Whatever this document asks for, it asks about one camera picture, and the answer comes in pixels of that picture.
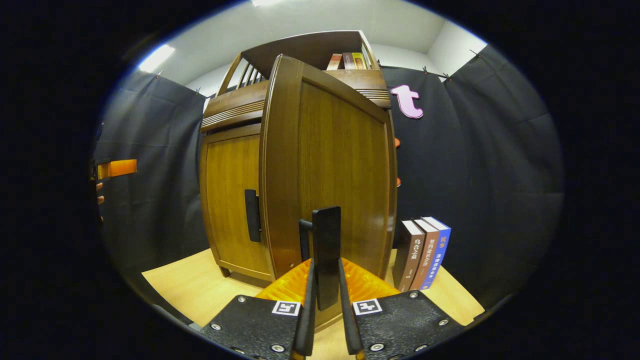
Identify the blue standing book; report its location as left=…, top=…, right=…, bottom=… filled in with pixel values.
left=420, top=216, right=452, bottom=291

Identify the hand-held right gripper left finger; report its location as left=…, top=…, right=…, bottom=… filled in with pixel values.
left=201, top=258, right=317, bottom=360

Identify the wooden double-door shoe cabinet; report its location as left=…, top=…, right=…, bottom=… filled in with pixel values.
left=199, top=30, right=398, bottom=331

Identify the black backdrop cloth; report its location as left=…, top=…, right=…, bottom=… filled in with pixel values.
left=92, top=45, right=566, bottom=311

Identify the black door handle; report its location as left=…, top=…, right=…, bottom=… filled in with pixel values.
left=299, top=206, right=342, bottom=312
left=244, top=189, right=262, bottom=243

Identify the light brown standing book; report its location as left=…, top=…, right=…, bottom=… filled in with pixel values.
left=410, top=218, right=440, bottom=292

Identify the dark brown standing book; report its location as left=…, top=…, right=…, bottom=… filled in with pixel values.
left=392, top=220, right=426, bottom=292

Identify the small ceiling light panel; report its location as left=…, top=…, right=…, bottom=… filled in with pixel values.
left=138, top=44, right=177, bottom=74

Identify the wooden cabinet door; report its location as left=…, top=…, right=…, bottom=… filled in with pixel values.
left=200, top=123, right=273, bottom=282
left=258, top=54, right=398, bottom=328

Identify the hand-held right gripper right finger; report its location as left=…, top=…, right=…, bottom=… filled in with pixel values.
left=337, top=257, right=463, bottom=360

